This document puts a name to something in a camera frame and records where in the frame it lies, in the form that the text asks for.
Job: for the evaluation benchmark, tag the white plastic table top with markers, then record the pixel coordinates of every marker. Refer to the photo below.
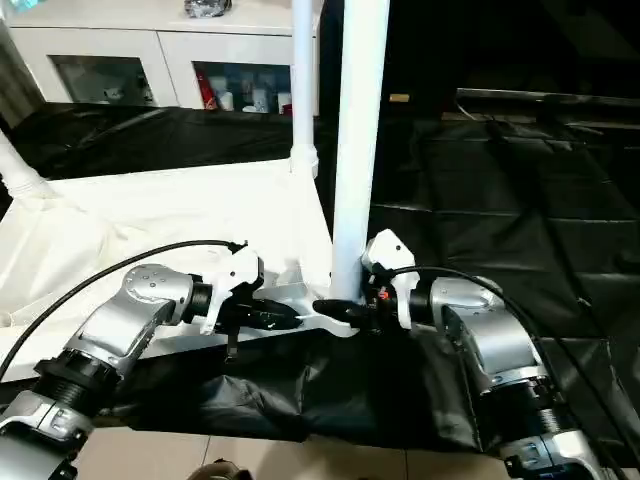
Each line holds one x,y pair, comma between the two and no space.
150,215

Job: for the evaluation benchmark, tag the white plastic table leg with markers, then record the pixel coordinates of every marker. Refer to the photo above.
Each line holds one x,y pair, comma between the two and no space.
17,170
360,125
303,75

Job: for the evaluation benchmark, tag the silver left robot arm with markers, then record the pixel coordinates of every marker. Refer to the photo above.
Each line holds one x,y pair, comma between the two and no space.
125,320

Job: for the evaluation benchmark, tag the black mat cloth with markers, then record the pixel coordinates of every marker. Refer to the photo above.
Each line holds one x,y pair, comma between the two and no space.
525,200

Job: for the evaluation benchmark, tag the grey metal bar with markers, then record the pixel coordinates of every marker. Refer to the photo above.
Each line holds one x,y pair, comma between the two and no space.
550,97

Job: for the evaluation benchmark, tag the white glass-door cabinet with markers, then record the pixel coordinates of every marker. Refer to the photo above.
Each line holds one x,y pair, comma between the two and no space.
150,50

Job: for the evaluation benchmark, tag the grey bundle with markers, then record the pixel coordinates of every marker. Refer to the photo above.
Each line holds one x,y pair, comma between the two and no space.
207,7

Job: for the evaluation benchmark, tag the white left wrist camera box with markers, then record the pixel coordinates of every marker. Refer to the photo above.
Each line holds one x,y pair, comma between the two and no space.
240,270

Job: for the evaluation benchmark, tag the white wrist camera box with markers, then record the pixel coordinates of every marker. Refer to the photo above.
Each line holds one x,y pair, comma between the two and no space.
392,255
240,270

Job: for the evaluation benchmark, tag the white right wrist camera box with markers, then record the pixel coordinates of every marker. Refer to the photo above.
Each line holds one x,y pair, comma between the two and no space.
392,255

